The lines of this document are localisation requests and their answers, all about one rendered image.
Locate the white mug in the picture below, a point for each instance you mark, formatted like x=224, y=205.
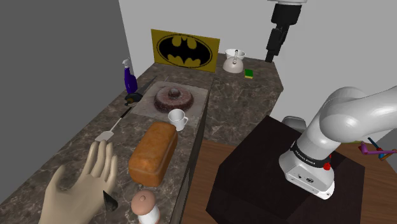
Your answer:
x=177, y=120

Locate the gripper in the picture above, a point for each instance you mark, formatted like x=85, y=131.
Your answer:
x=286, y=15

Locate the purple spray bottle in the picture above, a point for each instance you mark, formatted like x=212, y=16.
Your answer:
x=130, y=82

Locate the grey square mat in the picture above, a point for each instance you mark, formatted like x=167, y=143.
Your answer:
x=145, y=106

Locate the green sponge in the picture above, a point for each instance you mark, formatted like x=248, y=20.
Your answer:
x=248, y=74

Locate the beige hand model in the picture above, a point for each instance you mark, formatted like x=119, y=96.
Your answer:
x=74, y=198

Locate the brown bread loaf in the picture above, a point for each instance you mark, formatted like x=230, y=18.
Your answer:
x=153, y=155

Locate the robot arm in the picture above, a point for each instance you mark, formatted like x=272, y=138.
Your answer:
x=313, y=145

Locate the brown chocolate cake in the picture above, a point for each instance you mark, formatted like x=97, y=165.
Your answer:
x=173, y=99

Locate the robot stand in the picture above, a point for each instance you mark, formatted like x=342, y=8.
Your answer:
x=248, y=173

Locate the yellow black bat sign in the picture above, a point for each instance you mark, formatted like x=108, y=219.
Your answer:
x=161, y=36

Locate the multicoloured stick toy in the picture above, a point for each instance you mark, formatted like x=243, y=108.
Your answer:
x=377, y=152

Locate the white kettle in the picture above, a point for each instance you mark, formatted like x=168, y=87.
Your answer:
x=232, y=65

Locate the grey rounded seat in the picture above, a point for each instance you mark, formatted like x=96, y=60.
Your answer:
x=294, y=123

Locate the pink-topped white shaker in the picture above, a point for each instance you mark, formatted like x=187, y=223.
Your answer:
x=143, y=201

